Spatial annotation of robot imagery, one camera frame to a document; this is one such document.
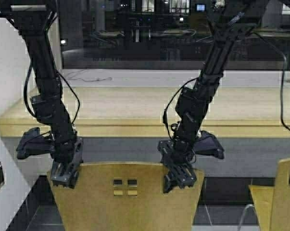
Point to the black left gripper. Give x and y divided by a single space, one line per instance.
66 165

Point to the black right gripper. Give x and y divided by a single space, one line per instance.
180 172

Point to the yellow wooden chair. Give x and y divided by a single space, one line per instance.
126 196
271 204

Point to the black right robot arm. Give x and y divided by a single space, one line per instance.
217 60

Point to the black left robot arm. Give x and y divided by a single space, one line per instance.
32 19

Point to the long wooden counter table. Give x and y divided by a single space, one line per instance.
137 112

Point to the dark glass window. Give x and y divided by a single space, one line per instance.
173 34

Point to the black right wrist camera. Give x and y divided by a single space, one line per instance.
207 144

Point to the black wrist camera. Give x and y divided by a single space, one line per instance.
207 144
35 143

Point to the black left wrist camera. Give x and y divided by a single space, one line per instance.
35 143

